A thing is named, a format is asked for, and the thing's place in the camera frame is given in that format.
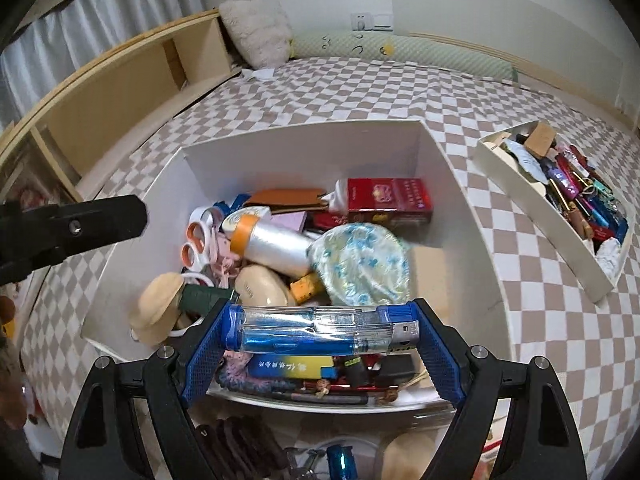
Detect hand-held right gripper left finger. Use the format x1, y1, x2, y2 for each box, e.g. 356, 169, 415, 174
59, 297, 242, 480

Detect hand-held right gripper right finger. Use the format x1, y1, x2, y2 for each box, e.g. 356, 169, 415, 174
410, 297, 588, 480

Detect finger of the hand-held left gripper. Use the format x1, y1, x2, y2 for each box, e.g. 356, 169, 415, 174
0, 195, 149, 286

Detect blue transparent lighter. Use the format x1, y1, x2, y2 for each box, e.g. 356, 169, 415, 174
224, 302, 421, 356

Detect white shoe box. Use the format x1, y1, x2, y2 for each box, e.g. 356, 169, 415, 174
82, 120, 508, 413

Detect oval wooden block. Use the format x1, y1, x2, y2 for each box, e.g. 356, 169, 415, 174
129, 272, 187, 346

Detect pink clip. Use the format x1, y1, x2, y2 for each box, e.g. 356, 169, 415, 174
209, 237, 243, 288

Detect round wooden disc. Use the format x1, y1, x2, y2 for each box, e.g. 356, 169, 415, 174
387, 432, 454, 480

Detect white bottle orange cap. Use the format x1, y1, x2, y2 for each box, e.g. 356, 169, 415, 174
222, 212, 313, 277

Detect wooden bedside shelf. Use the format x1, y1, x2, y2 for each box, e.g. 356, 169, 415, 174
0, 10, 237, 202

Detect blue metallic lighter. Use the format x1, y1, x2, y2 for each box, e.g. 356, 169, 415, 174
326, 444, 355, 480

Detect pink notepad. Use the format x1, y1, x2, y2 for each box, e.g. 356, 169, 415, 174
270, 211, 308, 233

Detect red cigarette box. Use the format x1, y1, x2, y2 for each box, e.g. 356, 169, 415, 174
346, 177, 433, 226

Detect brown leather pouch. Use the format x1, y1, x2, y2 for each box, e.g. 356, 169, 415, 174
245, 188, 328, 211

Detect grey curtain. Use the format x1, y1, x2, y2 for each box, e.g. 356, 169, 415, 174
0, 0, 201, 131

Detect shallow white box lid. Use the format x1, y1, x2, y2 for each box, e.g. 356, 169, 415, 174
472, 121, 631, 303

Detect pile of small trinkets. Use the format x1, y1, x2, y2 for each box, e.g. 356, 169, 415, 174
492, 130, 628, 276

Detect small wooden block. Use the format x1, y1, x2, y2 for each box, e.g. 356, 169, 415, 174
522, 122, 558, 158

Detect fluffy white pillow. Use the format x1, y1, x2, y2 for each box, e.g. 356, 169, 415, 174
218, 0, 294, 69

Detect green bolster pillow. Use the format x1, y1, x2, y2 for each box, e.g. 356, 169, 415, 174
289, 31, 519, 84

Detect white headboard panel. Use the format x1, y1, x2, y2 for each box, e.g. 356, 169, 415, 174
389, 0, 640, 123

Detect brown spiral cord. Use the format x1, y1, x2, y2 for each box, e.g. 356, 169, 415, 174
194, 416, 277, 480

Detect orange handled scissors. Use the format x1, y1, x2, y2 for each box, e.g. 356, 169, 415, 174
181, 207, 224, 269

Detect white wall socket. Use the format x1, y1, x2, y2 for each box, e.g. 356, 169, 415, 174
352, 10, 394, 31

